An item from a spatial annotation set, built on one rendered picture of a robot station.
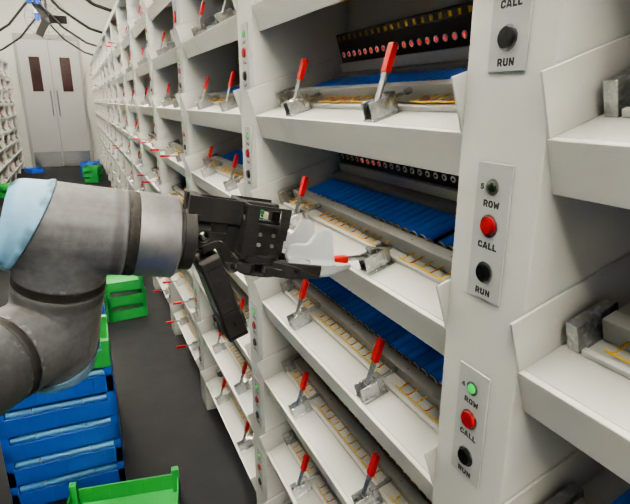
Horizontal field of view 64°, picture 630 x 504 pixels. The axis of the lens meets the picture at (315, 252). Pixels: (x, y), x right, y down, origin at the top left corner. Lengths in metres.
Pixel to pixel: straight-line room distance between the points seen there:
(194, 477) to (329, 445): 0.84
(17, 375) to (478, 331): 0.42
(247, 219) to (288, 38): 0.57
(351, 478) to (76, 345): 0.53
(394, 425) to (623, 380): 0.33
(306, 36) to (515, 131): 0.69
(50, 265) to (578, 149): 0.46
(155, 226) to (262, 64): 0.57
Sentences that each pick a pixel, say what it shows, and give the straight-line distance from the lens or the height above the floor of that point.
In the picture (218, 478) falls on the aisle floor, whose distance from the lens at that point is 1.74.
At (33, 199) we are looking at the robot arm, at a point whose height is 1.04.
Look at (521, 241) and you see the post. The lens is 0.44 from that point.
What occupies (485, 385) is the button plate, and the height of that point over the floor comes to 0.87.
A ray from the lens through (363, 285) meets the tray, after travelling 0.68.
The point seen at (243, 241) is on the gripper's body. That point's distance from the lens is 0.56.
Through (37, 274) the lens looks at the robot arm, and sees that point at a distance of 0.55.
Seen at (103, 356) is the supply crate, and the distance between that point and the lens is 1.57.
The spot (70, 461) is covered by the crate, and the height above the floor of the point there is 0.12.
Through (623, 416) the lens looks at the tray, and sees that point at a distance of 0.44.
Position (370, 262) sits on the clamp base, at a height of 0.92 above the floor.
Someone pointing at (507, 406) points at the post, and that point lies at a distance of 0.50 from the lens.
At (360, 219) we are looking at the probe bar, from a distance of 0.79.
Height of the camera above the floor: 1.12
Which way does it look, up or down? 17 degrees down
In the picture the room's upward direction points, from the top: straight up
